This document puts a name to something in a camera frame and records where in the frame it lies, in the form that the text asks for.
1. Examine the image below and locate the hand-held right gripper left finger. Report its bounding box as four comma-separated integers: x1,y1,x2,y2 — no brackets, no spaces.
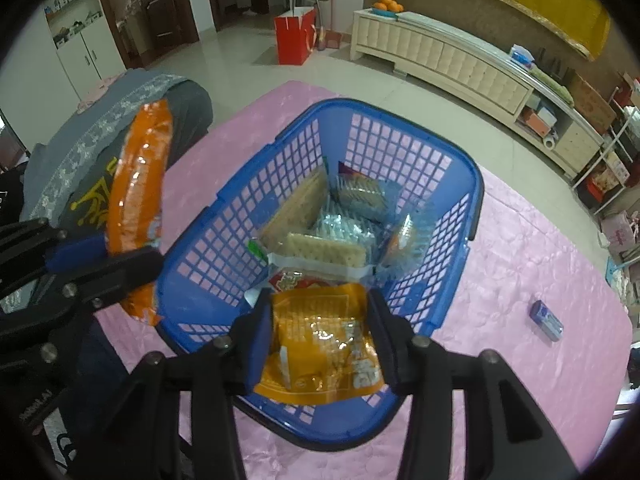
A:
85,302,273,480

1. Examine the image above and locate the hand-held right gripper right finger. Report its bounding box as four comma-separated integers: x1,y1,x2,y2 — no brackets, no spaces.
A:
367,290,581,480

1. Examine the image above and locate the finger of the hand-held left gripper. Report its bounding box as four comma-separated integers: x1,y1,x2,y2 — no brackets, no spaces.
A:
0,217,110,288
50,247,166,313

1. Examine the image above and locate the yellow snack packet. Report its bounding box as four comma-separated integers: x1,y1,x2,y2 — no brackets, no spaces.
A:
254,282,387,403

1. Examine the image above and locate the orange snack packet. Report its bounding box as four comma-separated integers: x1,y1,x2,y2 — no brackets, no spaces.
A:
104,99,175,328

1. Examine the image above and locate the clear bread packet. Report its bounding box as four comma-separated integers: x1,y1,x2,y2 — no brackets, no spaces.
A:
380,212,421,271

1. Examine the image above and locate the green label cracker packet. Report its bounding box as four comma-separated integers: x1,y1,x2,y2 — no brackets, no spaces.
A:
247,230,368,268

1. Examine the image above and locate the silver blue snack packet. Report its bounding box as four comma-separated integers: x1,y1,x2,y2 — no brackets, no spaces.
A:
312,205,383,248

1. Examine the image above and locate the blue plastic basket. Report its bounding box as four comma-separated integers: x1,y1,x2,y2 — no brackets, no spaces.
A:
156,98,486,452

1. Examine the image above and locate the green white snack packet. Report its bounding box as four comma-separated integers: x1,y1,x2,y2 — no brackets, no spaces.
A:
257,157,331,251

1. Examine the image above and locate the grey embroidered chair cover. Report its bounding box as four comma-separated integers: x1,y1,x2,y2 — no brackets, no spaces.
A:
20,69,216,261

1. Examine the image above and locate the pink tablecloth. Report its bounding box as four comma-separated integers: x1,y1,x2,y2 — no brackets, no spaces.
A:
95,80,633,480

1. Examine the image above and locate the pink cloth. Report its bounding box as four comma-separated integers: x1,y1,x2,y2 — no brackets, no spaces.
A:
77,75,126,113

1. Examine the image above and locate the purple snack packet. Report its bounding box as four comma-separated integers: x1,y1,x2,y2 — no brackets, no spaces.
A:
529,300,565,343

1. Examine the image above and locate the white cabinet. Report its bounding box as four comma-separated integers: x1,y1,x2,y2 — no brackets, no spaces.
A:
45,0,128,106

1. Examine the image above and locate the dark wooden door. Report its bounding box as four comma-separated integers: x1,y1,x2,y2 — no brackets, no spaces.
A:
95,0,201,68

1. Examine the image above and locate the pink gift bag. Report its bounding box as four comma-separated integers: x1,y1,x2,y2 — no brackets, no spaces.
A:
600,210,640,261

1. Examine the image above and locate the orange box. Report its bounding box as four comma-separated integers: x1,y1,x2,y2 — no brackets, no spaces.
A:
520,110,556,136

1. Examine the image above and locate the red paper bag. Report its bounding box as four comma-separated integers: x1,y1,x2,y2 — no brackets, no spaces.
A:
274,7,318,67

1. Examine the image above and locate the cream TV cabinet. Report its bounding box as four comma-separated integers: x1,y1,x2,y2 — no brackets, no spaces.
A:
348,8,608,181

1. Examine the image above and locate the white shelf rack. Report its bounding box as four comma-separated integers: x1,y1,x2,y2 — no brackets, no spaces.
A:
570,77,640,216

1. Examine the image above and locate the green folded cloth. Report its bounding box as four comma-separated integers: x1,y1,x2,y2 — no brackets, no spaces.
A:
530,67,576,103

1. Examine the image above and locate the red dustpan with broom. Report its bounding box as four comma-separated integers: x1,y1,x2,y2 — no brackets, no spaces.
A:
307,0,343,51

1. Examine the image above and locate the blue tissue box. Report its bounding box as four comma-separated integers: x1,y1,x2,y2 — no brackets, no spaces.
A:
509,45,536,68

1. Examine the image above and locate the brown cardboard box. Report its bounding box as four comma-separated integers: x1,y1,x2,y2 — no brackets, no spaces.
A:
567,72,618,133

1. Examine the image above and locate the black router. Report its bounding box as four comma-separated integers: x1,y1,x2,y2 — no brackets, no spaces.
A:
535,47,571,83

